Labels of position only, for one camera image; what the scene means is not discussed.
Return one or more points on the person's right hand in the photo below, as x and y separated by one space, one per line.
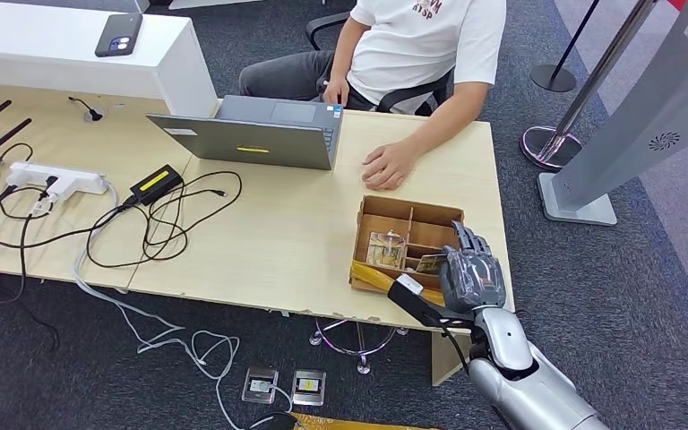
337 92

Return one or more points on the person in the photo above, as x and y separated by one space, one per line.
421 47

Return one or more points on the black office chair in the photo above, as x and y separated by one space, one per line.
409 98

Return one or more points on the white power strip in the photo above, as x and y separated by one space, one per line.
68 177

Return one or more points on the chrome stanchion post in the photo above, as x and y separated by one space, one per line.
552 148

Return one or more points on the yellow taped floor package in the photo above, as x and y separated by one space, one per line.
356 425

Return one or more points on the white raised counter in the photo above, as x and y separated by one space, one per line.
65 59

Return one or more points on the black adapter yellow label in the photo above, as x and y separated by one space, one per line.
156 184

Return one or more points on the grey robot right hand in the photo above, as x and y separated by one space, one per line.
474 279

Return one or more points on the black smartphone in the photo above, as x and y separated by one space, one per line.
119 34

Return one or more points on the beige desk side panel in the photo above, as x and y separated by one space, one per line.
448 356

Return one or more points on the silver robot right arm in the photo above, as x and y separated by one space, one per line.
522 386

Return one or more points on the chrome stool base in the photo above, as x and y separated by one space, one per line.
363 358

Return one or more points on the clear-wrapped key card stack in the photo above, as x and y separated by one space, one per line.
386 250

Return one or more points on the grey open laptop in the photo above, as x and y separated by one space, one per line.
261 142

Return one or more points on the steel floor socket yellow label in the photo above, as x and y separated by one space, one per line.
309 387

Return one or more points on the brown divided cardboard box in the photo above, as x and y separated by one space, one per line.
391 212

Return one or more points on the steel floor socket white plug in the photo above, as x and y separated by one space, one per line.
260 386

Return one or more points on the single room key card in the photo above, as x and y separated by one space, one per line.
430 264

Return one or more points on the person's left hand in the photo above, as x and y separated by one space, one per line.
390 166

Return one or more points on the black stanchion post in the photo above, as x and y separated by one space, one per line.
553 78

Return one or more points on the black white wrist camera box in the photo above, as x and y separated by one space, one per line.
415 300

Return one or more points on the grey kiosk stand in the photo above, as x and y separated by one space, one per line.
646 107

